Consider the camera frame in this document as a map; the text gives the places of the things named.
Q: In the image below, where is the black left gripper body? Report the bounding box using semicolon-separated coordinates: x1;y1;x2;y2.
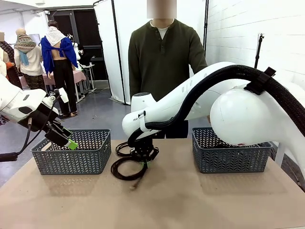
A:
18;104;65;138

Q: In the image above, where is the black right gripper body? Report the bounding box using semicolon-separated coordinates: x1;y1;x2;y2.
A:
132;137;157;153

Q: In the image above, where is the black power cable schuko plug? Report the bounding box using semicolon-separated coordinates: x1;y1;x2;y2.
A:
115;140;135;158

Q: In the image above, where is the black braided cable silver plug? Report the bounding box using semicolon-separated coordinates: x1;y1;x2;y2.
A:
110;156;150;193

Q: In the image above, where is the grey plastic lattice basket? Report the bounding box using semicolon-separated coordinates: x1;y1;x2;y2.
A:
192;127;274;174
30;128;112;176

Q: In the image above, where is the table with pink cloth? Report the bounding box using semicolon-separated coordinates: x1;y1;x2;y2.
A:
20;70;87;96

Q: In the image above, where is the mannequin with patterned scarf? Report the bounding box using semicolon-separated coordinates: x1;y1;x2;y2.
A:
13;28;46;91

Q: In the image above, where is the mannequin with blue jacket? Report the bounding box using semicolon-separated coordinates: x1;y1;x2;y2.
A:
40;20;79;118

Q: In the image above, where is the grey metal desk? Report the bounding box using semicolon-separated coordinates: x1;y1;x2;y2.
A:
80;62;98;94

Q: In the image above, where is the bystander in plaid scarf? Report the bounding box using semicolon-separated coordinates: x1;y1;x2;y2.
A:
0;32;23;90

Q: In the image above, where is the person in green sweater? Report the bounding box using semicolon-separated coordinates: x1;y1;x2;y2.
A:
128;0;213;139

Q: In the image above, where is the white mannequin torso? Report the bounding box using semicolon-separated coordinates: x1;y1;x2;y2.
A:
68;33;81;62

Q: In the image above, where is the dark glass doorway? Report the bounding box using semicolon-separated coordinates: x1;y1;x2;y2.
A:
49;9;109;82

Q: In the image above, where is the black tripod stand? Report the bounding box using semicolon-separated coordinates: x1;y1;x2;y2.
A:
254;33;265;70

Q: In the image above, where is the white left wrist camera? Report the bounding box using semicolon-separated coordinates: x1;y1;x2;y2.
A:
42;87;69;107

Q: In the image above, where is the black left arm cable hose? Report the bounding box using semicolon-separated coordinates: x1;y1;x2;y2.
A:
0;95;61;163

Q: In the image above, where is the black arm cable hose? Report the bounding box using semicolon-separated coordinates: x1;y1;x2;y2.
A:
0;95;61;163
127;64;305;150

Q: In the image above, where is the grey wall monitor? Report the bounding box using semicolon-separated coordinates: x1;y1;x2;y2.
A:
29;33;41;46

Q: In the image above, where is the white backdrop screen black frame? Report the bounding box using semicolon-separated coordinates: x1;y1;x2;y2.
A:
93;0;209;105

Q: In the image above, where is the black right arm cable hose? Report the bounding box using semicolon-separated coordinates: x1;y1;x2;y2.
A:
127;64;305;150

